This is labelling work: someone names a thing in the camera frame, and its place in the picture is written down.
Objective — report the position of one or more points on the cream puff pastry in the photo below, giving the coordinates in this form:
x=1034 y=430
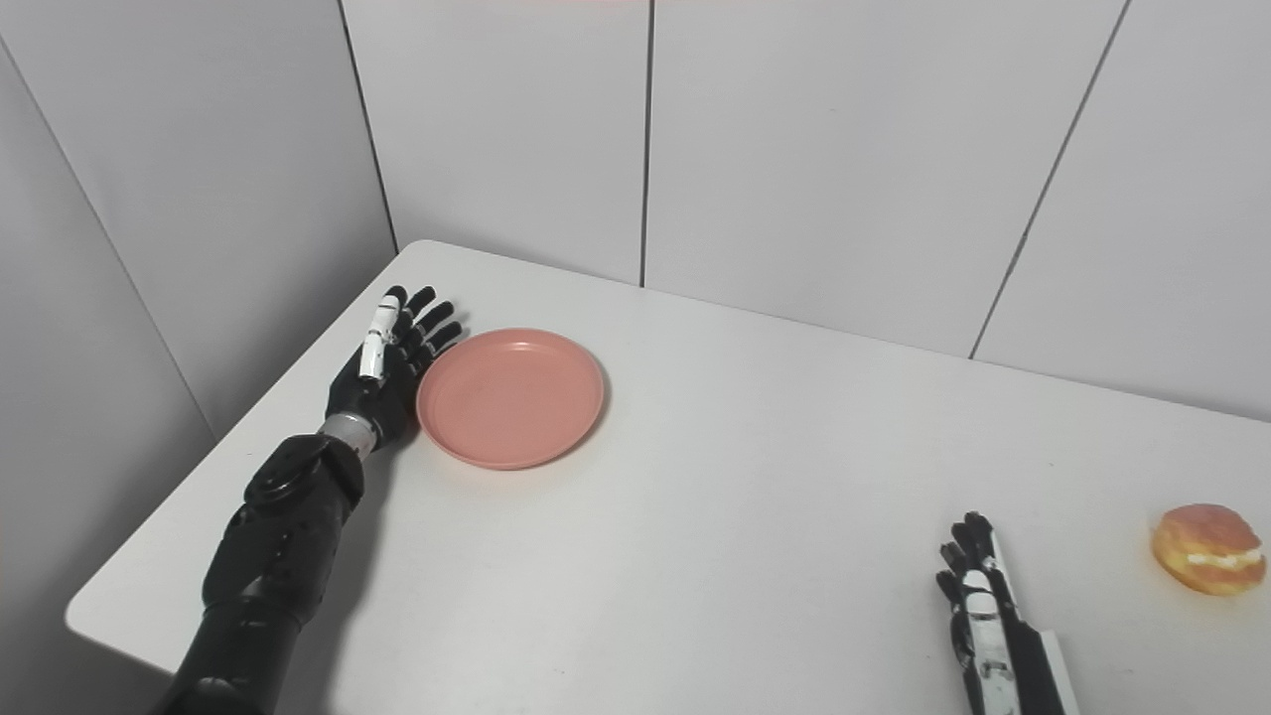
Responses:
x=1206 y=548

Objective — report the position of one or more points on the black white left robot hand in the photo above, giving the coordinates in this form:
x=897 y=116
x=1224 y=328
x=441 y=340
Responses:
x=382 y=382

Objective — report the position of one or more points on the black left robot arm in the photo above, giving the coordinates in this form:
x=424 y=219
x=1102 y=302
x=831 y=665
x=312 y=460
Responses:
x=268 y=556

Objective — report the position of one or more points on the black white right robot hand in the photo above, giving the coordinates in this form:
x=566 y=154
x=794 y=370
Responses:
x=998 y=645

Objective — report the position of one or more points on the pink round plate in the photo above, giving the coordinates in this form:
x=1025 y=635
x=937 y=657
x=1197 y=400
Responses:
x=509 y=397

